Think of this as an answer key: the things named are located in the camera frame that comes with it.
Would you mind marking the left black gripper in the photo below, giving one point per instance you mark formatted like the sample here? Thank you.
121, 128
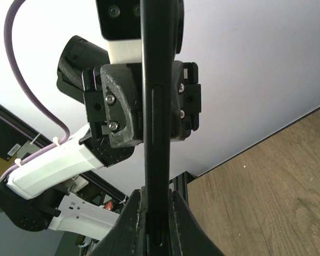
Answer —
113, 101

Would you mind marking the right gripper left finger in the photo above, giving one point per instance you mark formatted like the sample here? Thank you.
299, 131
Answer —
128, 235

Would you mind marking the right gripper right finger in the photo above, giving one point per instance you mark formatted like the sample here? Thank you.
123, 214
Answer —
187, 237

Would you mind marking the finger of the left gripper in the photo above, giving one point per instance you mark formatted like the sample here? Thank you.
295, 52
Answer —
180, 124

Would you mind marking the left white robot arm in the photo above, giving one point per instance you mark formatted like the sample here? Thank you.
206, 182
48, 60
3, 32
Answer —
33, 194

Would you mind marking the black front rail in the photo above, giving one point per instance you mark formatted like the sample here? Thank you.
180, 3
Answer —
179, 183

